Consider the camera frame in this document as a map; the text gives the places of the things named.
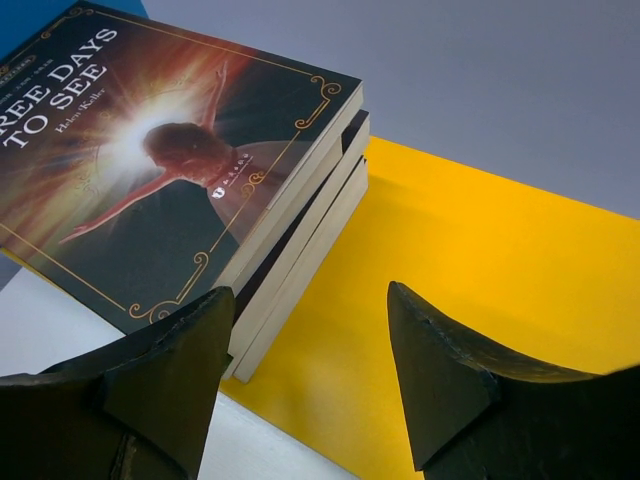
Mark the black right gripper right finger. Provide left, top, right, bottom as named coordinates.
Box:
left=387, top=282, right=639, bottom=479

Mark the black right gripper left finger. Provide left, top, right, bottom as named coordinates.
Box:
left=1, top=287, right=235, bottom=479

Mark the Three Days to See book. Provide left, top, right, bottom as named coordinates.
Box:
left=1, top=1, right=364, bottom=334

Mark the A Tale of Two Cities book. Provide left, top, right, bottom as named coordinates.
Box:
left=228, top=110, right=370, bottom=359

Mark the Jane Eyre book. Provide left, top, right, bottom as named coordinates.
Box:
left=225, top=157, right=368, bottom=383

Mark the Animal Farm book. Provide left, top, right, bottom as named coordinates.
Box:
left=223, top=157, right=368, bottom=383

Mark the blue yellow wooden bookshelf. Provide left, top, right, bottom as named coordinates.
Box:
left=0, top=0, right=640, bottom=474

